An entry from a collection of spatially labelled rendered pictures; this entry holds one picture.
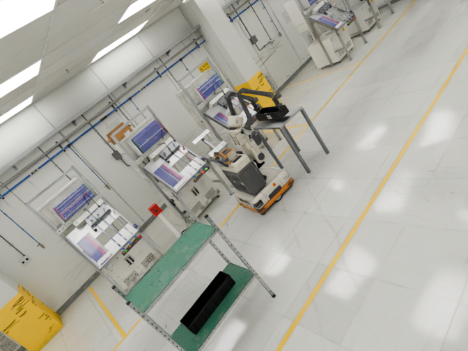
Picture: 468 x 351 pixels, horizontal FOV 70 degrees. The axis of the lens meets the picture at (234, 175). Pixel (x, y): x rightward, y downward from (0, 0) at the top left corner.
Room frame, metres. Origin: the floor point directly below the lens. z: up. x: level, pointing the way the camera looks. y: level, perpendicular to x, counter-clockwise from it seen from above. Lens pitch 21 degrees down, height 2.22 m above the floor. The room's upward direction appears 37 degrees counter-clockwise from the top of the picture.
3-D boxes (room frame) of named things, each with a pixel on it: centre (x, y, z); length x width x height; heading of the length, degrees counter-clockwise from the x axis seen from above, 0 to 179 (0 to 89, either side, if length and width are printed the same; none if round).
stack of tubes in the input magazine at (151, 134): (5.35, 0.70, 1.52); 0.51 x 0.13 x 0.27; 117
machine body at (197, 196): (5.43, 0.81, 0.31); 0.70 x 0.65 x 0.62; 117
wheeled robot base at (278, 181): (4.20, -0.21, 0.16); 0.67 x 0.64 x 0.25; 107
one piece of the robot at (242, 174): (4.17, -0.13, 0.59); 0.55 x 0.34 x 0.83; 17
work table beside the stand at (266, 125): (4.42, -0.96, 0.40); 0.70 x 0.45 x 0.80; 17
